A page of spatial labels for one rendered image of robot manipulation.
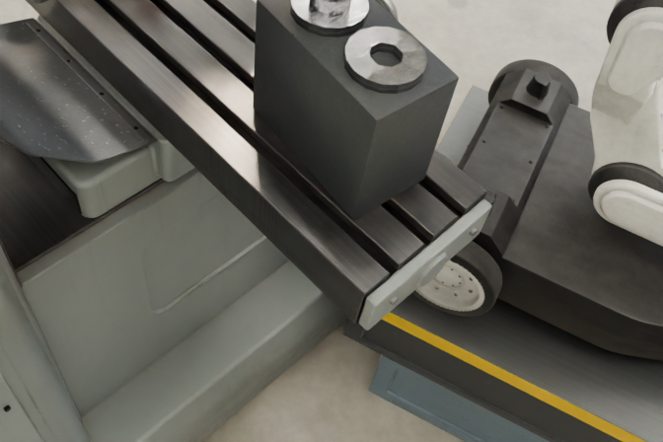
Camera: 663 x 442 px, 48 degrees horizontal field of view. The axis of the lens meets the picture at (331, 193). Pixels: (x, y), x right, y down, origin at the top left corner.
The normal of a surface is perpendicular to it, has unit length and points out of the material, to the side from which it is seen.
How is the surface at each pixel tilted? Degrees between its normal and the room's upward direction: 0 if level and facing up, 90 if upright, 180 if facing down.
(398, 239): 0
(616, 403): 0
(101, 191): 90
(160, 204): 90
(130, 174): 90
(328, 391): 0
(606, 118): 90
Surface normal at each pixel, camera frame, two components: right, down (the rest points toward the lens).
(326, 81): -0.79, 0.44
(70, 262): 0.69, 0.62
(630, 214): -0.45, 0.69
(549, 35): 0.11, -0.58
